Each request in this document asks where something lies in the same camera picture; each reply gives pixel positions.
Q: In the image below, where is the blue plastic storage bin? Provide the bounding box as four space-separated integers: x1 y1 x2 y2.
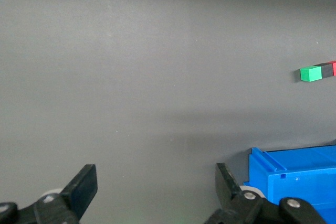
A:
243 140 336 224

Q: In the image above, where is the small green cube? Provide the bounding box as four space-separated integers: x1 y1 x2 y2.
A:
300 66 323 82

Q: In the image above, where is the small black cube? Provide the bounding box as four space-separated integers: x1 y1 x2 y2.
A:
314 62 334 79

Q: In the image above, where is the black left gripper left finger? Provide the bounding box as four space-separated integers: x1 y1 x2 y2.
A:
0 164 98 224

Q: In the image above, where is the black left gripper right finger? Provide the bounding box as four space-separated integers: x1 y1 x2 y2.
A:
203 163 326 224

